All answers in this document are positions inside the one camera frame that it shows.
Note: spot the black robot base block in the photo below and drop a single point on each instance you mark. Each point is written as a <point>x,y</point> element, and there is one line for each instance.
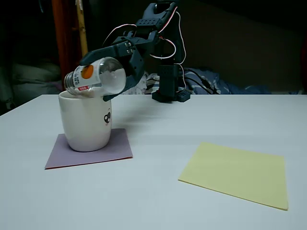
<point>183,96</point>

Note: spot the patterned blue grey bedsheet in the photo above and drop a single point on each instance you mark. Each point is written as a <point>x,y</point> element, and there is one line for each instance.
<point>211,82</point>

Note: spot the yellow paper square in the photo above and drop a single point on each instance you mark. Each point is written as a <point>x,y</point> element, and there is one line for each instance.
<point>239,175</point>

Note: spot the purple paper square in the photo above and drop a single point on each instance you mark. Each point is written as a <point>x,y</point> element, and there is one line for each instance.
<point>120,146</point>

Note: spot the grey folded bedding bundle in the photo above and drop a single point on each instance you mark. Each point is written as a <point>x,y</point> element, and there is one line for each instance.
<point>31,76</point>

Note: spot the glass jar of beans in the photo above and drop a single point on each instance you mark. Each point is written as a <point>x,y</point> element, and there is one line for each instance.
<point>105,76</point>

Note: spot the red-brown wooden post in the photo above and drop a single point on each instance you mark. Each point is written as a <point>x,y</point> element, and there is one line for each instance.
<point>66,36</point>

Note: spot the bamboo pole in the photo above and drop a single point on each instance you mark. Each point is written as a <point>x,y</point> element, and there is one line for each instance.
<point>82,36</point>

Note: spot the white ceramic mug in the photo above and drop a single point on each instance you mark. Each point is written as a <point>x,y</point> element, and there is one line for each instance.
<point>84,124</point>

